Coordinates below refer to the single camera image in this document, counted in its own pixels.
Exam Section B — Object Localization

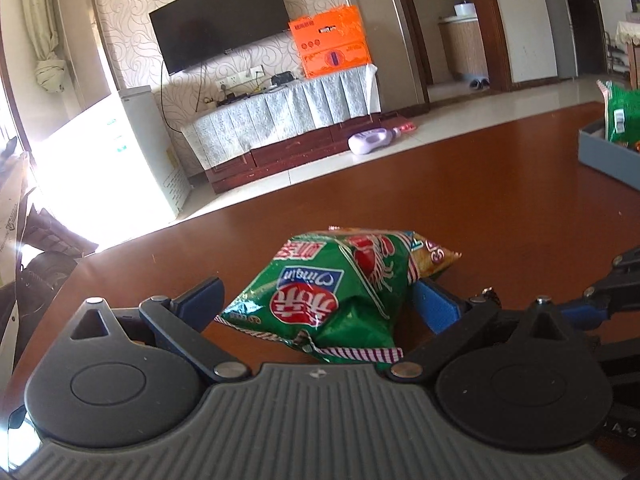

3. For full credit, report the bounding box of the wooden television cabinet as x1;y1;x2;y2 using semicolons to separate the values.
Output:
204;109;417;195

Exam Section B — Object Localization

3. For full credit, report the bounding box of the purple plastic bottle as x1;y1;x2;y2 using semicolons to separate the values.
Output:
348;127;404;155

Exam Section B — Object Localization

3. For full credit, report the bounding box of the cloth-covered TV cabinet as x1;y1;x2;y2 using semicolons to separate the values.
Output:
180;64;382;170

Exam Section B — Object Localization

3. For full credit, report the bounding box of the green striped snack packet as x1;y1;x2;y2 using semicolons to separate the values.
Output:
597;80;640;149
215;227;463;374

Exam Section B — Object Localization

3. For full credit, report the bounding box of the white lace tablecloth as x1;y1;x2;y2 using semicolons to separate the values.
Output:
615;20;640;47

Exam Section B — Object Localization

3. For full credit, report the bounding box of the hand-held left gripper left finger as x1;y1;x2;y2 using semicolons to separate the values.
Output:
70;275;252;382

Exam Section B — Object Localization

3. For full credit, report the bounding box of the black television cable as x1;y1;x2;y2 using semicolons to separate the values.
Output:
159;59;187;134

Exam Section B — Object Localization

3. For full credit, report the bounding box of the beige tied curtain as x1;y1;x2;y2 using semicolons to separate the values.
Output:
18;0;67;94

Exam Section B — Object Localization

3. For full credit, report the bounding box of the black flat television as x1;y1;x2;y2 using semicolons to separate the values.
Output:
149;0;291;77

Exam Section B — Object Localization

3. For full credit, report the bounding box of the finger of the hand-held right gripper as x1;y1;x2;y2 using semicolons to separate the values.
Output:
582;244;640;297
559;282;640;331

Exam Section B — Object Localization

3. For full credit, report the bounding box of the white chest freezer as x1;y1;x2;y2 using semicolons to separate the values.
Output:
36;85;192;242

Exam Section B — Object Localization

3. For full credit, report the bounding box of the wooden dining table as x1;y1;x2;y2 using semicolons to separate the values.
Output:
625;42;640;89

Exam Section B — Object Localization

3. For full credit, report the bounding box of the white wall socket strip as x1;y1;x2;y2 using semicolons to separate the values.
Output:
218;65;265;89

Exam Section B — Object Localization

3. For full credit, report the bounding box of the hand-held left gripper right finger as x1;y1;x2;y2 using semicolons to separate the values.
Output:
389;279;582;382

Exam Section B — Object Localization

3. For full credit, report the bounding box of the wooden kitchen cabinet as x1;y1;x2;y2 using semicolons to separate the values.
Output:
438;16;489;81

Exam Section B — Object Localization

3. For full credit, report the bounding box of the dark brown door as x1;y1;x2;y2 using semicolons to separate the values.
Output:
555;0;609;77

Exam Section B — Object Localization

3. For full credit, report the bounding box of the orange gift box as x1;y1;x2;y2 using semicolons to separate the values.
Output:
288;5;374;80

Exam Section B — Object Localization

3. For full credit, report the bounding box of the grey cardboard box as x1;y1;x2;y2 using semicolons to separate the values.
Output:
578;119;640;189

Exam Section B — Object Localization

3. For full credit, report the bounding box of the brown wooden door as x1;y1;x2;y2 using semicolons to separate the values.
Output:
388;0;433;93

